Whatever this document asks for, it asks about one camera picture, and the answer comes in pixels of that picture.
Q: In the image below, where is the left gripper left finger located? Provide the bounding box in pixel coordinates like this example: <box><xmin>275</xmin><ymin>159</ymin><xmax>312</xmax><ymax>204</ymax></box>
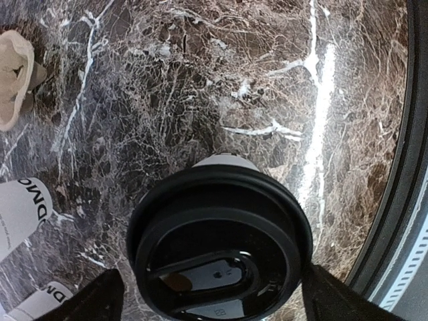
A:
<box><xmin>53</xmin><ymin>269</ymin><xmax>124</xmax><ymax>320</ymax></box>

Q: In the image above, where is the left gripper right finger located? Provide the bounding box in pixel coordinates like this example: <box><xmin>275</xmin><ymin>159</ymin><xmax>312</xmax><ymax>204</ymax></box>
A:
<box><xmin>302</xmin><ymin>264</ymin><xmax>395</xmax><ymax>321</ymax></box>

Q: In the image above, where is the black plastic cup lid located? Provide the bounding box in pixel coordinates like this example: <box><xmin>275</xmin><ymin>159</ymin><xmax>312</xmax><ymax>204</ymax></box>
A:
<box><xmin>126</xmin><ymin>165</ymin><xmax>313</xmax><ymax>320</ymax></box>

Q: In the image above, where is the white paper coffee cup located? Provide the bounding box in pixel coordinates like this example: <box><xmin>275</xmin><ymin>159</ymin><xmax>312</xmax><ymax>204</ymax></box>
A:
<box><xmin>193</xmin><ymin>153</ymin><xmax>259</xmax><ymax>172</ymax></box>

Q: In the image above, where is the white cup holding straws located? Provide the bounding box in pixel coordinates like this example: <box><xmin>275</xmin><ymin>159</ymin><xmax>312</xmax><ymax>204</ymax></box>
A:
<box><xmin>3</xmin><ymin>282</ymin><xmax>73</xmax><ymax>321</ymax></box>

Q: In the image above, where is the stack of white paper cups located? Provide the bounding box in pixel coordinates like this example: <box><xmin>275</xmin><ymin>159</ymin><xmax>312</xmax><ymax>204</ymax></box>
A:
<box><xmin>1</xmin><ymin>177</ymin><xmax>53</xmax><ymax>259</ymax></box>

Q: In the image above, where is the brown pulp cup carrier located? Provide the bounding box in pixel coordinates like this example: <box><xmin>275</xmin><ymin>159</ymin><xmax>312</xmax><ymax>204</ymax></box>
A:
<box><xmin>1</xmin><ymin>30</ymin><xmax>47</xmax><ymax>132</ymax></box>

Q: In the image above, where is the white slotted cable duct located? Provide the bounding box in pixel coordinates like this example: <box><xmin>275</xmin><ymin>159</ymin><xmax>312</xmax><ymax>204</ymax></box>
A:
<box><xmin>379</xmin><ymin>226</ymin><xmax>427</xmax><ymax>312</ymax></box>

